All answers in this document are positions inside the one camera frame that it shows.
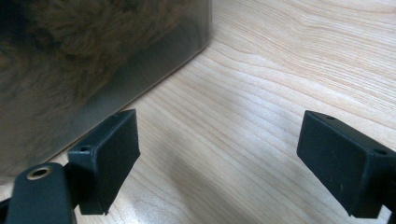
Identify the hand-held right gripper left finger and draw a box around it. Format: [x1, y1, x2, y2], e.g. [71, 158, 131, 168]
[67, 108, 142, 217]

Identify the transparent brown storage box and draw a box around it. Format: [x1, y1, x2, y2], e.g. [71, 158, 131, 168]
[0, 0, 214, 186]

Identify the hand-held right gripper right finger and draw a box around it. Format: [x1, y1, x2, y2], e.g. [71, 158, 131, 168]
[296, 109, 396, 219]

